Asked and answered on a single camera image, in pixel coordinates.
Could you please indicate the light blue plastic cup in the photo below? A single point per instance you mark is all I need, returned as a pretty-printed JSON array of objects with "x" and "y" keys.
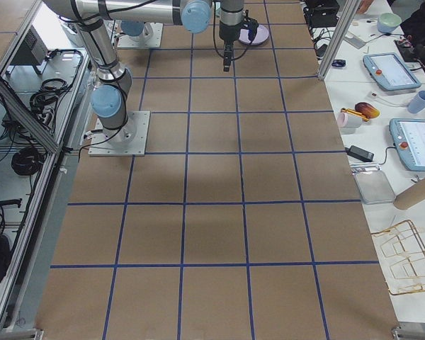
[{"x": 417, "y": 104}]

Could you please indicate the silver metal tray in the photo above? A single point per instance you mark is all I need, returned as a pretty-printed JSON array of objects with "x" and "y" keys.
[{"x": 372, "y": 183}]

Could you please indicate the small blue black device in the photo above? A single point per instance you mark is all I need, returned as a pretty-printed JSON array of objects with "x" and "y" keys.
[{"x": 338, "y": 63}]

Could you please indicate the lavender plate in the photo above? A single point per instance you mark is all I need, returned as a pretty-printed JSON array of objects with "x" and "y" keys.
[{"x": 262, "y": 35}]

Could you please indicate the grey control box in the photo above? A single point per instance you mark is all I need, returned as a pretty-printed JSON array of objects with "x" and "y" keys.
[{"x": 32, "y": 52}]

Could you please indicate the mint green bowl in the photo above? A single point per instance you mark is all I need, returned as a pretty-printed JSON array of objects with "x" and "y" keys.
[{"x": 388, "y": 22}]

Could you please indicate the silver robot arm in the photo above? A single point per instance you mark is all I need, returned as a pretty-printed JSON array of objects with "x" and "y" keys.
[
  {"x": 109, "y": 99},
  {"x": 156, "y": 50}
]

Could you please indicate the pink and white mug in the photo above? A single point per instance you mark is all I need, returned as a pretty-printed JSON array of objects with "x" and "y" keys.
[{"x": 348, "y": 118}]

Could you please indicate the upper blue teach pendant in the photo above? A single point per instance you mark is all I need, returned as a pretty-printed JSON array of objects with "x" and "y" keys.
[{"x": 390, "y": 72}]

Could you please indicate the gold wire rack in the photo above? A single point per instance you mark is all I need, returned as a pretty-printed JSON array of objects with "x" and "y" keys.
[{"x": 401, "y": 251}]

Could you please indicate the cardboard tube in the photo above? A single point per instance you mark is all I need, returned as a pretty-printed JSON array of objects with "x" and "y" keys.
[{"x": 411, "y": 196}]

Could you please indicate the blue teach pendant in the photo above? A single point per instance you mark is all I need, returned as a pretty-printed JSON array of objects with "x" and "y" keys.
[
  {"x": 409, "y": 139},
  {"x": 390, "y": 72}
]

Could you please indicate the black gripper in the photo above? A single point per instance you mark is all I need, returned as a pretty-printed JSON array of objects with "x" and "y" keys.
[{"x": 227, "y": 33}]

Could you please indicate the lower blue teach pendant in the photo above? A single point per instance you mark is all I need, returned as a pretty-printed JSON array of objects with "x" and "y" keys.
[{"x": 409, "y": 139}]

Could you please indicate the black power adapter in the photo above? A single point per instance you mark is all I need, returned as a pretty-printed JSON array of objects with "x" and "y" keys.
[{"x": 359, "y": 153}]

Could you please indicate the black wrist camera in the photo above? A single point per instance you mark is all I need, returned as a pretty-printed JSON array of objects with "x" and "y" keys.
[{"x": 251, "y": 25}]

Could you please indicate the aluminium frame post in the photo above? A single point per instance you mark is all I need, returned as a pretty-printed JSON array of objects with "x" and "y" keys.
[{"x": 350, "y": 9}]

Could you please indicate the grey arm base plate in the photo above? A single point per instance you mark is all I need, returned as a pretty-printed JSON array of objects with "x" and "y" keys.
[{"x": 131, "y": 140}]

